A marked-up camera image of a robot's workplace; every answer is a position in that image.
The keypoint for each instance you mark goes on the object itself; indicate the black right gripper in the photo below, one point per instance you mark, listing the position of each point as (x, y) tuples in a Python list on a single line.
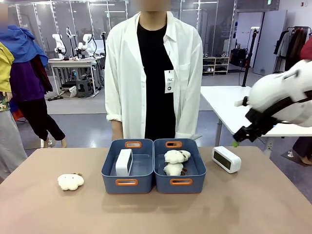
[(262, 122)]

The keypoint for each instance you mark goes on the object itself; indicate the cream plush toy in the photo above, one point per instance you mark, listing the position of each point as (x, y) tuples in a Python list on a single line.
[(173, 169), (70, 181), (175, 156)]

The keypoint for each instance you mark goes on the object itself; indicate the white digital clock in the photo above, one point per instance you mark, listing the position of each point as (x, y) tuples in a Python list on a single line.
[(228, 159), (123, 163)]

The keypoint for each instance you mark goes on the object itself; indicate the person's right forearm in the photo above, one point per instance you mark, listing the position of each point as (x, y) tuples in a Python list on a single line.
[(117, 126)]

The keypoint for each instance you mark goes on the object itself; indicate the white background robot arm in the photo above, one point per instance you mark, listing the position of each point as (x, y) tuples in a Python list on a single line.
[(58, 45), (86, 45)]

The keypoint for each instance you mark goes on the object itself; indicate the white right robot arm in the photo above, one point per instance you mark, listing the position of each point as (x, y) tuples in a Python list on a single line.
[(273, 90)]

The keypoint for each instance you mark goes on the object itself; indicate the person's right hand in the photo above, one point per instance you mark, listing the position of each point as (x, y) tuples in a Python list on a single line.
[(117, 136)]

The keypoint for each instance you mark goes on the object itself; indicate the white side table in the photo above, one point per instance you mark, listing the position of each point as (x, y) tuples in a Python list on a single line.
[(224, 102)]

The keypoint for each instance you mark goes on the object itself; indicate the bystander legs dark trousers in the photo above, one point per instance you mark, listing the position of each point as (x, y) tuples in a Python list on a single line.
[(302, 148)]

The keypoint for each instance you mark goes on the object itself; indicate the wooden shoe rack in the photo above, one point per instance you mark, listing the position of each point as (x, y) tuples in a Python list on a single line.
[(215, 65)]

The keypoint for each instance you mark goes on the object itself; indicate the black suitcase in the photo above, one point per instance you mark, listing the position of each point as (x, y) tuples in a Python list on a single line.
[(239, 57)]

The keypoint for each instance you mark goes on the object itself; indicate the black tripod stand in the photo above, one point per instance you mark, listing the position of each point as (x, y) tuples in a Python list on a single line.
[(249, 56)]

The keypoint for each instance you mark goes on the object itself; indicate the black t-shirt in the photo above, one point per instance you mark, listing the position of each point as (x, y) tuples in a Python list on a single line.
[(159, 102)]

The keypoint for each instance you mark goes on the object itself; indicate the white name tag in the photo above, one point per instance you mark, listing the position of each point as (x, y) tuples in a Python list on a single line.
[(169, 81)]

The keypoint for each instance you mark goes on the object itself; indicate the clothes rack with coats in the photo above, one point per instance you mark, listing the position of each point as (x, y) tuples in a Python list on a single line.
[(292, 48)]

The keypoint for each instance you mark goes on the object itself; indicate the red garment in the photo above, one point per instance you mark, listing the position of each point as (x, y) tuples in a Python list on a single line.
[(307, 51)]

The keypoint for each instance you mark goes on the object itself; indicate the person in white shirt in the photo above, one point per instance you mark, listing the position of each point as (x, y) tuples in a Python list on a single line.
[(124, 73)]

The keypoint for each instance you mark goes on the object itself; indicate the grey plastic stool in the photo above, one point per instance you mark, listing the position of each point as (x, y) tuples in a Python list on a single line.
[(83, 88)]

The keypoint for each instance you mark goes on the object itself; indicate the white bag on floor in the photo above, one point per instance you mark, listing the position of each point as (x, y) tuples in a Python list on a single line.
[(72, 91)]

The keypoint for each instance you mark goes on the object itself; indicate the white background workbench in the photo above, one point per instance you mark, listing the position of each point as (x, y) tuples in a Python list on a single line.
[(70, 62)]

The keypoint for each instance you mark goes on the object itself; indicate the black floor power strip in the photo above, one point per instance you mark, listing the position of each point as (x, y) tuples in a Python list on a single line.
[(54, 98)]

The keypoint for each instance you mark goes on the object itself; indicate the black trousers on mannequin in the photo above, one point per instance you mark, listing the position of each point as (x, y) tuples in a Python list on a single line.
[(41, 117)]

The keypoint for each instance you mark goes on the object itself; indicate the purple garment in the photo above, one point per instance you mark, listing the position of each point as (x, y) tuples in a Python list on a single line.
[(24, 80)]

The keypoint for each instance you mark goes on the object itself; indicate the grey trousers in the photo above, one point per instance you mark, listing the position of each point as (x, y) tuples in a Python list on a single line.
[(11, 146)]

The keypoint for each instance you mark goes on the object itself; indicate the blue cloth on mannequin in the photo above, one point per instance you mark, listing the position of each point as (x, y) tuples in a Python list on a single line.
[(22, 44)]

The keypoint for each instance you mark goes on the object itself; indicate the floral garment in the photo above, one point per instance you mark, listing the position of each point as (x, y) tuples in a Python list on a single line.
[(4, 103)]

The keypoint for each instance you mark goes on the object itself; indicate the yellow garment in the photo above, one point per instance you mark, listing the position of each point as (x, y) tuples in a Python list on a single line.
[(5, 70)]

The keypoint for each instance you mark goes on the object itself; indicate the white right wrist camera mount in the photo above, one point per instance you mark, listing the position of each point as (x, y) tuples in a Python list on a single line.
[(241, 102)]

